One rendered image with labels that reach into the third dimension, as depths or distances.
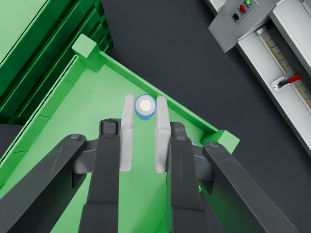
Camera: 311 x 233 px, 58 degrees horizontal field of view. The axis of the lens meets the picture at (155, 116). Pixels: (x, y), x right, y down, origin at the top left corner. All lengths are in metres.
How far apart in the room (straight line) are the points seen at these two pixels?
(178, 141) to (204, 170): 0.02
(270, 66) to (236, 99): 0.15
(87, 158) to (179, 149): 0.05
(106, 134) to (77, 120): 0.21
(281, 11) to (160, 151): 0.52
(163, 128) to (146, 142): 0.20
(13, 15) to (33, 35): 0.07
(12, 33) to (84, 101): 0.19
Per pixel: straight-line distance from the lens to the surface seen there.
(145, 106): 0.22
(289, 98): 0.84
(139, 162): 0.37
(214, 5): 0.84
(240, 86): 0.92
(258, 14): 0.69
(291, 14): 0.66
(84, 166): 0.16
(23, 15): 0.51
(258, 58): 0.82
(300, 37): 0.65
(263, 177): 0.94
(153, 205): 0.38
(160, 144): 0.17
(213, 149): 0.16
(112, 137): 0.16
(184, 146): 0.16
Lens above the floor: 0.85
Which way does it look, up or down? 85 degrees down
